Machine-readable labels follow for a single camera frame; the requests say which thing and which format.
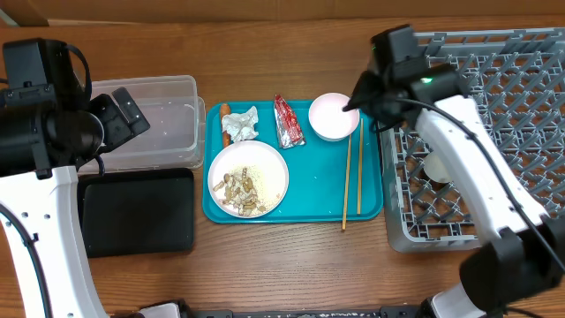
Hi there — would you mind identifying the white paper napkin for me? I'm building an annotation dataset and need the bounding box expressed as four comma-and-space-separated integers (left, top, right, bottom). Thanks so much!
224, 106, 259, 143

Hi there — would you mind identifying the pink bowl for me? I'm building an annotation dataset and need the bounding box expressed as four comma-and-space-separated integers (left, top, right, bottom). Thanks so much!
308, 93, 360, 141

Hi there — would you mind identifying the red foil snack wrapper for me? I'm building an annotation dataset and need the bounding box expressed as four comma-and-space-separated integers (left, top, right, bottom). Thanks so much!
274, 95, 306, 149

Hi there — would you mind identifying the clear plastic bin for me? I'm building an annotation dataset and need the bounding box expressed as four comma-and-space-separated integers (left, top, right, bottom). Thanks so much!
93, 75, 206, 172

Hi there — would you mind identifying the white plate with food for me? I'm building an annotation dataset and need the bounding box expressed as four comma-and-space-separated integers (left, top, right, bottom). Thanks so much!
204, 140, 290, 220

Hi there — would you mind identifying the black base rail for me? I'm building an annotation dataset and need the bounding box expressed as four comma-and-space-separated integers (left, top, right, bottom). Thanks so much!
136, 299, 442, 318

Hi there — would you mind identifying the orange carrot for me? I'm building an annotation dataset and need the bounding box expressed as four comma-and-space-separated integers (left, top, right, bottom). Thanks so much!
219, 103, 231, 148

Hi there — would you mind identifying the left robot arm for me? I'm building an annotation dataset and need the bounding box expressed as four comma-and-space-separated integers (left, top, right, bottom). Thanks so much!
1, 38, 149, 317

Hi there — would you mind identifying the peanut shells and rice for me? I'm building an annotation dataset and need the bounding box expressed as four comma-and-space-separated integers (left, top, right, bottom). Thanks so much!
211, 165, 287, 218

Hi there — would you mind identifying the white paper cup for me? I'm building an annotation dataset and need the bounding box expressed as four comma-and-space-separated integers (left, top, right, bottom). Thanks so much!
424, 151, 452, 184

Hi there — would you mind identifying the teal plastic tray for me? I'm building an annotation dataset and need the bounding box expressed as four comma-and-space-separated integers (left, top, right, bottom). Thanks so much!
202, 100, 383, 223

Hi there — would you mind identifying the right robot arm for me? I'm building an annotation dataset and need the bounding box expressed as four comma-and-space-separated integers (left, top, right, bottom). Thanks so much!
348, 25, 564, 317

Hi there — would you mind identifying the black tray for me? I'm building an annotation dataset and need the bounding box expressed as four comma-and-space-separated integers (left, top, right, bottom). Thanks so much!
78, 168, 195, 258

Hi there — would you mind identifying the grey dishwasher rack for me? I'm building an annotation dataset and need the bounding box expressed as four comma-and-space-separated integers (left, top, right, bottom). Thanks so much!
380, 28, 564, 253

